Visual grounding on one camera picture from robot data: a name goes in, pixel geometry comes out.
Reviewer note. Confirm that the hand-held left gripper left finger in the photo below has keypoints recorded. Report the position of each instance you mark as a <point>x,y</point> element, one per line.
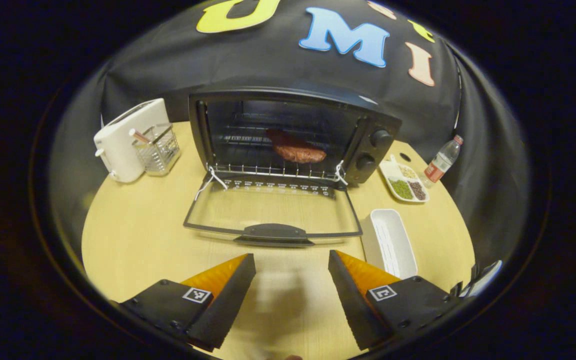
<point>225,305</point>

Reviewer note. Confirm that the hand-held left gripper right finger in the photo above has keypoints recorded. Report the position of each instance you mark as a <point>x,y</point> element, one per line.
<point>350,310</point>

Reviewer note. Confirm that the black electric oven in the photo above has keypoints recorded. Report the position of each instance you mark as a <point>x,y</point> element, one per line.
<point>273,232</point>

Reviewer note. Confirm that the red meat steak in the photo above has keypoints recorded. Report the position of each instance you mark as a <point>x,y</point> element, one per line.
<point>298,150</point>

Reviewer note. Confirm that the white ribbed food tray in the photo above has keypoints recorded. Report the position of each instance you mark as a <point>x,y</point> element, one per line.
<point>393,240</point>

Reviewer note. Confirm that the metal oven rack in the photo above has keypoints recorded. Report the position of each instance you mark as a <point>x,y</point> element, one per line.
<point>278,172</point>

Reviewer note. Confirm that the small black oven knob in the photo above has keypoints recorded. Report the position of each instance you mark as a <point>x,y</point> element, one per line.
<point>366,162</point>

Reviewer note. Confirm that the large black oven knob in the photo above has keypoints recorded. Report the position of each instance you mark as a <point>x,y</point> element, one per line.
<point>381,138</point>

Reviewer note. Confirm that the dark red beans heap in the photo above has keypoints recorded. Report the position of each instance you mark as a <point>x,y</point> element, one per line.
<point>418,190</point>

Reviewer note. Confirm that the green mung beans heap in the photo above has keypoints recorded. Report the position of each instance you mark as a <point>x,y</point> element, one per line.
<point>402,189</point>

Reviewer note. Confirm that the clear plastic water bottle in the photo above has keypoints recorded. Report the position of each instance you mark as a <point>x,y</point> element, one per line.
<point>440,162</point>

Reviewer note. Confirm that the yellow soybeans heap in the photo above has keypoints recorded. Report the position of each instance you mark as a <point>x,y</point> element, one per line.
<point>409,172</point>

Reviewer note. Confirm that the white divided plate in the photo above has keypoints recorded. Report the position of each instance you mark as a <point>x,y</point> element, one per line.
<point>392,172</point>

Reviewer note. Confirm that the white toaster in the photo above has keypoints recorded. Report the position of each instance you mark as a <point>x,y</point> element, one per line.
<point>123,145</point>

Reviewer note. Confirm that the red white stick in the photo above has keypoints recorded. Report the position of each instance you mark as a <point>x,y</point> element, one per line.
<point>138,135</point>

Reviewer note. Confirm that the black backdrop cloth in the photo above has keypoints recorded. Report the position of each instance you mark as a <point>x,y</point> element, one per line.
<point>268,65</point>

